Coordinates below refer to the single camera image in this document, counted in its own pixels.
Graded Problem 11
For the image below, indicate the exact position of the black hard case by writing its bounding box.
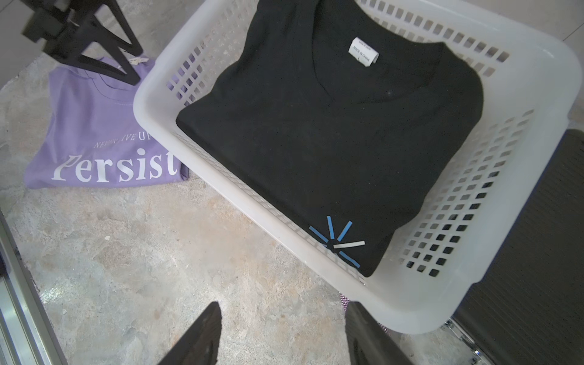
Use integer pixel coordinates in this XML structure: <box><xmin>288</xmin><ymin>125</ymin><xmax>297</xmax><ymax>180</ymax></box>
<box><xmin>453</xmin><ymin>129</ymin><xmax>583</xmax><ymax>364</ymax></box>

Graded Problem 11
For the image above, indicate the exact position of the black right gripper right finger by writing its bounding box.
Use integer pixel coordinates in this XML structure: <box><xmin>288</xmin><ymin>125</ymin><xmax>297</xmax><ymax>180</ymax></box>
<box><xmin>345</xmin><ymin>302</ymin><xmax>412</xmax><ymax>365</ymax></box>

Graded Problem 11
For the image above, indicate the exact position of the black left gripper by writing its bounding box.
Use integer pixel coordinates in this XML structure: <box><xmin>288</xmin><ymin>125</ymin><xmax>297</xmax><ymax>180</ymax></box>
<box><xmin>22</xmin><ymin>1</ymin><xmax>143</xmax><ymax>86</ymax></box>

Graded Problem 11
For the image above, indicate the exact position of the white plastic laundry basket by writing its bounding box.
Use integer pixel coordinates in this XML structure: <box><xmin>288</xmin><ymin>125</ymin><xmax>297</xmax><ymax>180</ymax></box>
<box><xmin>134</xmin><ymin>1</ymin><xmax>582</xmax><ymax>334</ymax></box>

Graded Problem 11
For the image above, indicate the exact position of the black t-shirt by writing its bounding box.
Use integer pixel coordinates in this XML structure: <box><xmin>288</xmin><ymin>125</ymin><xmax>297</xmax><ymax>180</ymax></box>
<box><xmin>176</xmin><ymin>1</ymin><xmax>484</xmax><ymax>276</ymax></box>

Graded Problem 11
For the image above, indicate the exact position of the purple t-shirt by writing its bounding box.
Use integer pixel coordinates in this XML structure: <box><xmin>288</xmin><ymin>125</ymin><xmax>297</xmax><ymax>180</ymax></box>
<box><xmin>24</xmin><ymin>65</ymin><xmax>189</xmax><ymax>189</ymax></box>

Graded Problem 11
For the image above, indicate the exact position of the aluminium mounting rail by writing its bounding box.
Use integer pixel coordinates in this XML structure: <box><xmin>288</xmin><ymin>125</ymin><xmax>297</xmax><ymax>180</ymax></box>
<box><xmin>1</xmin><ymin>217</ymin><xmax>67</xmax><ymax>364</ymax></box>

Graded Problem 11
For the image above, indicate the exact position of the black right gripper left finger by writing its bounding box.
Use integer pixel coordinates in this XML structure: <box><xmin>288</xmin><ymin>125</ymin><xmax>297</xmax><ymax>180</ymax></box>
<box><xmin>158</xmin><ymin>301</ymin><xmax>222</xmax><ymax>365</ymax></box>

